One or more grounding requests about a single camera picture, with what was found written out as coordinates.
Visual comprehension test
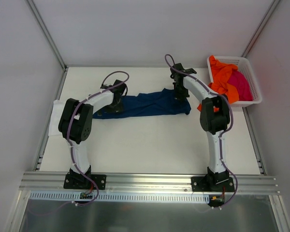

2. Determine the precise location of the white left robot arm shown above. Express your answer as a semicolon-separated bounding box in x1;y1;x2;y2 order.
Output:
58;80;128;189

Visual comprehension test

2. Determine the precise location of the folded white t shirt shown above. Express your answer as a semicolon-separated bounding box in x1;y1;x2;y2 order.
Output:
48;100;65;136

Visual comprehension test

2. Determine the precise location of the blue printed t shirt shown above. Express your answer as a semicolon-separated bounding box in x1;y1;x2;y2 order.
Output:
93;88;191;119

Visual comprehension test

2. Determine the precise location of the aluminium mounting rail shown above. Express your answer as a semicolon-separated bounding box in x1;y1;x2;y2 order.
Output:
19;172;281;195

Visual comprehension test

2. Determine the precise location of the white slotted cable duct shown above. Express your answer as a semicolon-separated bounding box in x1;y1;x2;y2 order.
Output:
29;191;210;204

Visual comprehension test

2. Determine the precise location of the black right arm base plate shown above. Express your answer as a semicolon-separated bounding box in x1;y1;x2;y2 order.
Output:
191;175;235;192

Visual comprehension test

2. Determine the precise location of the pink t shirt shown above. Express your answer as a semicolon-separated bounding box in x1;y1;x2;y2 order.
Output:
228;71;253;101

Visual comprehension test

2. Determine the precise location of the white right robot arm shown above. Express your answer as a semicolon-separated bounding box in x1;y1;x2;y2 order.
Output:
170;63;235;192

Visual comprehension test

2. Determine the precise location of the orange t shirt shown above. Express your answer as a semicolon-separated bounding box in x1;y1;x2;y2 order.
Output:
208;56;239;104

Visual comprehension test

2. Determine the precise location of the white plastic basket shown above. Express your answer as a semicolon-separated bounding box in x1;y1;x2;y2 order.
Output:
207;56;262;107

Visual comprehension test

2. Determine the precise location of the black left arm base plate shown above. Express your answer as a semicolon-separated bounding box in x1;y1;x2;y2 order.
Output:
63;174;107;190

